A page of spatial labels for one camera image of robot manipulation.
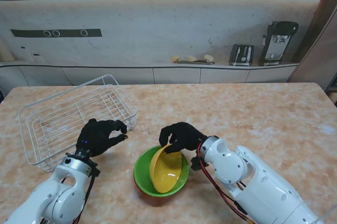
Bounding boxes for green plastic bowl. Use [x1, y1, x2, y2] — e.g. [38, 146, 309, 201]
[133, 145, 190, 197]

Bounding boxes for red black right arm cable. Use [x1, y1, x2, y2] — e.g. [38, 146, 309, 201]
[197, 142, 256, 224]

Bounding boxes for white counter cabinets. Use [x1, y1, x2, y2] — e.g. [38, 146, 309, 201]
[0, 60, 301, 87]

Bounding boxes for red black arm cable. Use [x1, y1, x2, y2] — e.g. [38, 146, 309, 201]
[67, 158, 101, 224]
[197, 142, 256, 224]

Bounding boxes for white wire dish rack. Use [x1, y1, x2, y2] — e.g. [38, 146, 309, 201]
[17, 74, 138, 173]

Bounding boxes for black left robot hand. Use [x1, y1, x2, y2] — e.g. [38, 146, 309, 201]
[75, 118, 129, 157]

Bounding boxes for black silver coffee machine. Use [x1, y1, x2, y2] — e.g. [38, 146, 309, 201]
[258, 19, 299, 67]

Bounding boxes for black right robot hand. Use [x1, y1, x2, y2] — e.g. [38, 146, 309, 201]
[158, 122, 208, 158]

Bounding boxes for red plastic bowl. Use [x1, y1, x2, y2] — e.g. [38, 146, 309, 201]
[134, 179, 155, 198]

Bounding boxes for yellow plastic bowl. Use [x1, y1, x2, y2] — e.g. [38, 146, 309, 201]
[149, 144, 184, 194]

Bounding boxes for red black left arm cable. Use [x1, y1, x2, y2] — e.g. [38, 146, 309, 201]
[67, 158, 101, 224]

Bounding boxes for dark serving board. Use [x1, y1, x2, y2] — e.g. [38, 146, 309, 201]
[176, 60, 215, 65]

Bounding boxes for black toaster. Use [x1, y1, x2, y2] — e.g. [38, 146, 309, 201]
[228, 44, 255, 67]

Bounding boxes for black wall strip with rings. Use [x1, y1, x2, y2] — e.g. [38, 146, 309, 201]
[10, 28, 102, 38]

